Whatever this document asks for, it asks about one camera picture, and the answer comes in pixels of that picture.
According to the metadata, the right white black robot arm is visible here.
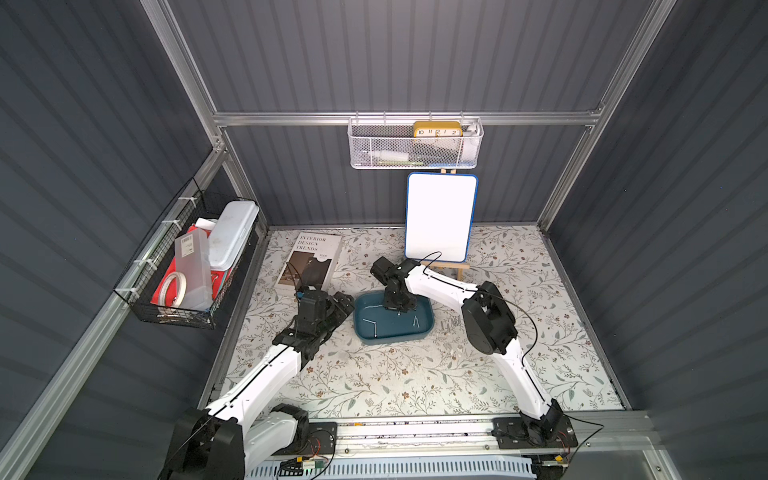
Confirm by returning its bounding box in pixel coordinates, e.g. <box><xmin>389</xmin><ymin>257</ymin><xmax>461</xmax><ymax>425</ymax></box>
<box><xmin>370</xmin><ymin>257</ymin><xmax>563</xmax><ymax>446</ymax></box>

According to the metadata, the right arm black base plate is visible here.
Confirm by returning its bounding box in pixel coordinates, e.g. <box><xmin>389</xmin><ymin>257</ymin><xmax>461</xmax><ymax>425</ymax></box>
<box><xmin>490</xmin><ymin>415</ymin><xmax>578</xmax><ymax>451</ymax></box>

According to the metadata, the white plastic case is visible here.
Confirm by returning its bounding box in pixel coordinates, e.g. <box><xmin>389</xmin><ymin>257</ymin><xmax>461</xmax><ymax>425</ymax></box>
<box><xmin>208</xmin><ymin>200</ymin><xmax>259</xmax><ymax>271</ymax></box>

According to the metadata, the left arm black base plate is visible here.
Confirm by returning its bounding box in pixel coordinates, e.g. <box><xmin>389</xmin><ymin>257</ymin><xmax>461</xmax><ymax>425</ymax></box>
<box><xmin>269</xmin><ymin>422</ymin><xmax>338</xmax><ymax>456</ymax></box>

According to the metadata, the white marker pen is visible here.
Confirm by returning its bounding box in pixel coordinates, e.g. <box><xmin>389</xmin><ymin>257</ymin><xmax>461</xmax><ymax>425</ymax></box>
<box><xmin>368</xmin><ymin>150</ymin><xmax>424</xmax><ymax>165</ymax></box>

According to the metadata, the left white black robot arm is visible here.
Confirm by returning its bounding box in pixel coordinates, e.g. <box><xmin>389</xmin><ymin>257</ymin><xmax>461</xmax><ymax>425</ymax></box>
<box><xmin>158</xmin><ymin>287</ymin><xmax>355</xmax><ymax>479</ymax></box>

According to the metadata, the aluminium front rail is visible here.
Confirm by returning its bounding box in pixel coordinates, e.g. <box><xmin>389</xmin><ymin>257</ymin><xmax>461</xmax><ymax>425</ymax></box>
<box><xmin>325</xmin><ymin>412</ymin><xmax>658</xmax><ymax>458</ymax></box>

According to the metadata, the white wire mesh basket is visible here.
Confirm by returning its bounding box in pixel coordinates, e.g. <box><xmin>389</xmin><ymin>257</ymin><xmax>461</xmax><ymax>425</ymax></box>
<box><xmin>347</xmin><ymin>117</ymin><xmax>485</xmax><ymax>170</ymax></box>

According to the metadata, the wooden easel stand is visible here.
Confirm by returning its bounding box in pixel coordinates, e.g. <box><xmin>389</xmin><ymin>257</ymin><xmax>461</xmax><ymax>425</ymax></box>
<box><xmin>421</xmin><ymin>260</ymin><xmax>471</xmax><ymax>281</ymax></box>

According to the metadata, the yellow clock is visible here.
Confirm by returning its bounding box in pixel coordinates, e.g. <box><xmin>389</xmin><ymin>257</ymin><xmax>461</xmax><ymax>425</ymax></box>
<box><xmin>413</xmin><ymin>120</ymin><xmax>464</xmax><ymax>138</ymax></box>

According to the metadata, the white board with blue frame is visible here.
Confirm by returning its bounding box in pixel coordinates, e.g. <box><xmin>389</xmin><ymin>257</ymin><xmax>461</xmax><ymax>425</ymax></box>
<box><xmin>404</xmin><ymin>172</ymin><xmax>478</xmax><ymax>263</ymax></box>

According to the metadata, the teal plastic storage tray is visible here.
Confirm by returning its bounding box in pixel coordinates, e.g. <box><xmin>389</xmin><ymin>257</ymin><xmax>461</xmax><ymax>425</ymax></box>
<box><xmin>353</xmin><ymin>291</ymin><xmax>435</xmax><ymax>345</ymax></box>

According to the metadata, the translucent plastic container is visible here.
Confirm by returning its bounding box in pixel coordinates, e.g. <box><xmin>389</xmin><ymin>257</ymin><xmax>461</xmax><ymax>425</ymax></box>
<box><xmin>174</xmin><ymin>229</ymin><xmax>213</xmax><ymax>311</ymax></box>

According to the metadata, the black wire wall basket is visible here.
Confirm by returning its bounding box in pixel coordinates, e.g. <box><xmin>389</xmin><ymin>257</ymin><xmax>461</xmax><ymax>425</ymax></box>
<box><xmin>114</xmin><ymin>180</ymin><xmax>260</xmax><ymax>330</ymax></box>

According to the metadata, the interior design trends book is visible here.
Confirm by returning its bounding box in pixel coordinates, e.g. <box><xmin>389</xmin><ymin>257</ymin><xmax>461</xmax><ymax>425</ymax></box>
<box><xmin>275</xmin><ymin>232</ymin><xmax>342</xmax><ymax>295</ymax></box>

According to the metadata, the white tape roll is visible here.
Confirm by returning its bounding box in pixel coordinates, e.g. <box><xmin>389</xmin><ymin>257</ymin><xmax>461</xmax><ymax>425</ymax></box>
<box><xmin>157</xmin><ymin>271</ymin><xmax>187</xmax><ymax>308</ymax></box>

